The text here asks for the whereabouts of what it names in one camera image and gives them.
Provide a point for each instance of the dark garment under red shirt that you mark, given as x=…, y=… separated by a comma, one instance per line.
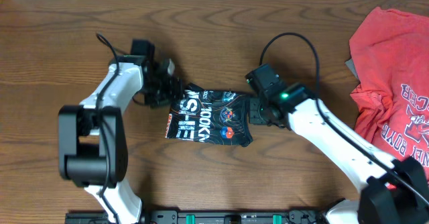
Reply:
x=351, y=66

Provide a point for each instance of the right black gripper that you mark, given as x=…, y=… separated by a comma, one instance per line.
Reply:
x=254, y=116

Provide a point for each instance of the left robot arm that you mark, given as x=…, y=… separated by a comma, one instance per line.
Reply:
x=92, y=148

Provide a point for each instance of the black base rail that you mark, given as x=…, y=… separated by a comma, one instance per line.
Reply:
x=183, y=217

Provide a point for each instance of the red printed t-shirt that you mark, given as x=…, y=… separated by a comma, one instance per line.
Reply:
x=390, y=53

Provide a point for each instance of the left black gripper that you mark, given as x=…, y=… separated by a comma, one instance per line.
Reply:
x=174, y=93

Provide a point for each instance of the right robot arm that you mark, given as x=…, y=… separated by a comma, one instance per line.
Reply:
x=390, y=190

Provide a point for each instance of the black orange-patterned jersey shirt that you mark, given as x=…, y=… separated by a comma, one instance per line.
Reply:
x=210, y=116

